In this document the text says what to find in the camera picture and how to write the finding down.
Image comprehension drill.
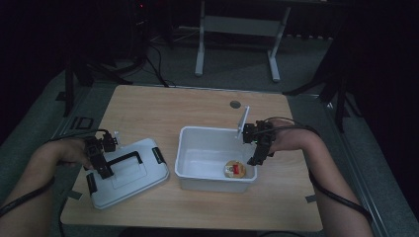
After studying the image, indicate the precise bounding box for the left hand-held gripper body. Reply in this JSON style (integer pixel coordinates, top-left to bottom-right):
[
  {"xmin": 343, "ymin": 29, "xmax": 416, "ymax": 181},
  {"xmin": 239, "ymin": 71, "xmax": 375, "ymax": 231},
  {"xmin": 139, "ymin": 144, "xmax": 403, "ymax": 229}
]
[{"xmin": 84, "ymin": 129, "xmax": 120, "ymax": 160}]

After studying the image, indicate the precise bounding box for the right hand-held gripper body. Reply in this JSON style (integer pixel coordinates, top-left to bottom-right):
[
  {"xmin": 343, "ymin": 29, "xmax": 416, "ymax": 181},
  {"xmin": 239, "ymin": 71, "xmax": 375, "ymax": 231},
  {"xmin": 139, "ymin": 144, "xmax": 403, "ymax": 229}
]
[{"xmin": 236, "ymin": 106, "xmax": 276, "ymax": 148}]

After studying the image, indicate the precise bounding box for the round yellow tin red label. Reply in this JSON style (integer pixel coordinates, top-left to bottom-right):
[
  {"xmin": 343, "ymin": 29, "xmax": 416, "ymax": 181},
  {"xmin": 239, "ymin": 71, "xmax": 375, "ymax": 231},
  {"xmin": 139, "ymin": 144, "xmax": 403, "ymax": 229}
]
[{"xmin": 224, "ymin": 159, "xmax": 247, "ymax": 180}]

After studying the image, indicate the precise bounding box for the white lid with black handle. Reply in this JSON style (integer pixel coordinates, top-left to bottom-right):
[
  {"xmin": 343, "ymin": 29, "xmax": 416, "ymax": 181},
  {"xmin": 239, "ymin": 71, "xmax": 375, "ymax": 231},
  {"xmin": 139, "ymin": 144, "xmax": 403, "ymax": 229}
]
[{"xmin": 85, "ymin": 137, "xmax": 171, "ymax": 211}]

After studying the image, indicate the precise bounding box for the white plastic storage box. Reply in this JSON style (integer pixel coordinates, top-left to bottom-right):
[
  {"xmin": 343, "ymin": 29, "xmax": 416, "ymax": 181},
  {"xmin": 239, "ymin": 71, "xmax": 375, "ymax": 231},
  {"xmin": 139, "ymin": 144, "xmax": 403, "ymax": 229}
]
[{"xmin": 174, "ymin": 125, "xmax": 259, "ymax": 194}]

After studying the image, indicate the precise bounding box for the person's right hand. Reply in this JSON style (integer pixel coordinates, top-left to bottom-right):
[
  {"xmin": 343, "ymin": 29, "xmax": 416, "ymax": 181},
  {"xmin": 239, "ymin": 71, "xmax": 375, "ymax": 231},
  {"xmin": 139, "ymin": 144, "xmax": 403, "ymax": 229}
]
[{"xmin": 269, "ymin": 118, "xmax": 316, "ymax": 156}]

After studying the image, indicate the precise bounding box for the person's left hand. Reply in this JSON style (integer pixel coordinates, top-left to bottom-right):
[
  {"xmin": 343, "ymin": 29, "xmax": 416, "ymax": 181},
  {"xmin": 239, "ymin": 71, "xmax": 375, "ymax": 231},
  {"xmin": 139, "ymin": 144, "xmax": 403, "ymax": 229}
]
[{"xmin": 36, "ymin": 137, "xmax": 95, "ymax": 171}]

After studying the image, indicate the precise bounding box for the black metal stand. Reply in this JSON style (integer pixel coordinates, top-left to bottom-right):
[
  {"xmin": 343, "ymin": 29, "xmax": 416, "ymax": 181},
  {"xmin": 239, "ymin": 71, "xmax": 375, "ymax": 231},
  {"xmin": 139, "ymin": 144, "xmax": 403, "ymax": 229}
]
[
  {"xmin": 63, "ymin": 55, "xmax": 133, "ymax": 119},
  {"xmin": 283, "ymin": 33, "xmax": 364, "ymax": 133}
]

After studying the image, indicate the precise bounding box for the dark equipment rack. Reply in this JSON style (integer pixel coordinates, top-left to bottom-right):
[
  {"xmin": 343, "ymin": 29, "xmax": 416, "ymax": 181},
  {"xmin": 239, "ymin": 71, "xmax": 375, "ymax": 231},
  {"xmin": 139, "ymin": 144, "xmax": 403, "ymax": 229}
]
[{"xmin": 127, "ymin": 0, "xmax": 150, "ymax": 67}]

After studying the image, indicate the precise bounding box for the gray metal floor rail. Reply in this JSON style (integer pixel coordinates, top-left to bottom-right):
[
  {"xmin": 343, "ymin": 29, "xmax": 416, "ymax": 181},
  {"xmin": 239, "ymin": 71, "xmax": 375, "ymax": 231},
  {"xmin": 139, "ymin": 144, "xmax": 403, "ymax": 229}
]
[
  {"xmin": 0, "ymin": 86, "xmax": 87, "ymax": 198},
  {"xmin": 315, "ymin": 94, "xmax": 393, "ymax": 237}
]

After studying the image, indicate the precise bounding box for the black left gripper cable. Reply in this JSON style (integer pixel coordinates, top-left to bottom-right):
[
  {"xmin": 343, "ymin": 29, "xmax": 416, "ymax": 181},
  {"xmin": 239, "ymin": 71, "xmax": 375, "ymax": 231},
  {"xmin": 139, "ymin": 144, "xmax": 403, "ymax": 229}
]
[{"xmin": 0, "ymin": 128, "xmax": 111, "ymax": 219}]

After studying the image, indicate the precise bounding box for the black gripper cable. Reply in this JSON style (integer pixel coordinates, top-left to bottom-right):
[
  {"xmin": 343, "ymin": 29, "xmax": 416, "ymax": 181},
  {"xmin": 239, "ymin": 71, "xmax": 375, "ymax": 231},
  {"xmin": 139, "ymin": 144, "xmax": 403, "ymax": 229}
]
[
  {"xmin": 0, "ymin": 128, "xmax": 111, "ymax": 219},
  {"xmin": 261, "ymin": 116, "xmax": 374, "ymax": 222}
]

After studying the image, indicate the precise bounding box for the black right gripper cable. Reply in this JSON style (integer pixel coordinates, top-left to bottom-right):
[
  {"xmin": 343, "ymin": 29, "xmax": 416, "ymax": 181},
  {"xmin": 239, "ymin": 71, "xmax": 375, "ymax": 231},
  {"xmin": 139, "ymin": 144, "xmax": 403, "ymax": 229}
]
[{"xmin": 261, "ymin": 116, "xmax": 374, "ymax": 222}]

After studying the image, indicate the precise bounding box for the black floor cable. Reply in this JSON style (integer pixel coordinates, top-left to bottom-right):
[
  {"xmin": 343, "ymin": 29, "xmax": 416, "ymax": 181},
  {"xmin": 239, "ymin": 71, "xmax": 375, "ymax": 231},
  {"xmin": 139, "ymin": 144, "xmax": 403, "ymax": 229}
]
[{"xmin": 144, "ymin": 43, "xmax": 178, "ymax": 89}]

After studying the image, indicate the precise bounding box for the white desk frame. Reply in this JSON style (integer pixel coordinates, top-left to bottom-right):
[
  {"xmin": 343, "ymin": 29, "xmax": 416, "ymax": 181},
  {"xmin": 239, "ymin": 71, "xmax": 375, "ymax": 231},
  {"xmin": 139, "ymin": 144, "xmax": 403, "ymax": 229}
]
[{"xmin": 194, "ymin": 0, "xmax": 293, "ymax": 83}]

